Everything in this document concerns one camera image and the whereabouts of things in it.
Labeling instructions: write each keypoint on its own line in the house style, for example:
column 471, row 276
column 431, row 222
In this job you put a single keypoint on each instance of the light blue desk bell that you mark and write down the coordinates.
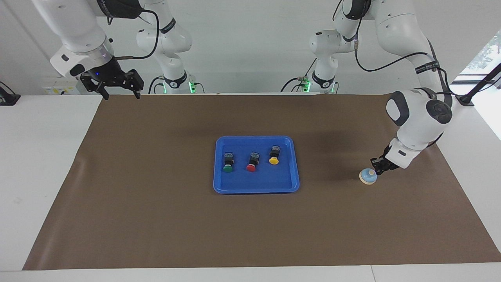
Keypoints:
column 367, row 178

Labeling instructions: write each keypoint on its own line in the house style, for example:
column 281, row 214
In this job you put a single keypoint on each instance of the white wall socket box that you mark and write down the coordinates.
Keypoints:
column 58, row 89

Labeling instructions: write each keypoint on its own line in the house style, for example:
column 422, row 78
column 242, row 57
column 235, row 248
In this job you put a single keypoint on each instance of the brown table mat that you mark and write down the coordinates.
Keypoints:
column 250, row 227

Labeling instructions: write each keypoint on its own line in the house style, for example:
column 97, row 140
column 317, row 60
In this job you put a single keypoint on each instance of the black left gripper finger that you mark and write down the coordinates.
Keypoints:
column 384, row 170
column 378, row 163

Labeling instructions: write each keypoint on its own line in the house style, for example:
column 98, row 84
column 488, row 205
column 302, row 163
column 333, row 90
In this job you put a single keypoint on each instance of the green push button switch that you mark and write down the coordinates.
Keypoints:
column 227, row 168

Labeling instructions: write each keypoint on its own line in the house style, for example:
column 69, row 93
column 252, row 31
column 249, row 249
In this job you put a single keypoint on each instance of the red push button switch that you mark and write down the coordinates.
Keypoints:
column 251, row 168

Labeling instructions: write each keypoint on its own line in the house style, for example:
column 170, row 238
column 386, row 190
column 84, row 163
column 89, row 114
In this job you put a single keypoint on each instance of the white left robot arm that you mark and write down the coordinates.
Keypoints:
column 415, row 117

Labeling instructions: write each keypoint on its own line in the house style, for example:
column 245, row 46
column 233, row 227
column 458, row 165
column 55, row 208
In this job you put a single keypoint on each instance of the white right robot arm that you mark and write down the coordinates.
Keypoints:
column 78, row 31

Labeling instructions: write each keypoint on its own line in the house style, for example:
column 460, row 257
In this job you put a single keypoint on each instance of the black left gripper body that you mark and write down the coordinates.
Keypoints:
column 391, row 158

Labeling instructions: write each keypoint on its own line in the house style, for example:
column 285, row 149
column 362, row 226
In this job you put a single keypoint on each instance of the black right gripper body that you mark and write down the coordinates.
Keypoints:
column 111, row 74

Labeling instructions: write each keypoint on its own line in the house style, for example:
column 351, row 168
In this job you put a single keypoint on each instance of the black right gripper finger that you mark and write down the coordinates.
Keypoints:
column 136, row 82
column 92, row 84

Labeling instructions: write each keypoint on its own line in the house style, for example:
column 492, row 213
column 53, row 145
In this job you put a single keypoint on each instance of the black table clamp mount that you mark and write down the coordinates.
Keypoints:
column 8, row 100

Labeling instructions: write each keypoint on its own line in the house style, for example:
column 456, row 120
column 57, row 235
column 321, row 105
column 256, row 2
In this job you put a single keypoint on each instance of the yellow push button switch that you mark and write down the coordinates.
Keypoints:
column 274, row 160

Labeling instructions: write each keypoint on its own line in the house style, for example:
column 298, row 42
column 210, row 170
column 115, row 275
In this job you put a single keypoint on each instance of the black angled stand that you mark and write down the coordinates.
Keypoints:
column 465, row 100

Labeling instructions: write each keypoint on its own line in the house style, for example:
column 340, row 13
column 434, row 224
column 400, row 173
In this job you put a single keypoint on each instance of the blue plastic tray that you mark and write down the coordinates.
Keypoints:
column 254, row 182

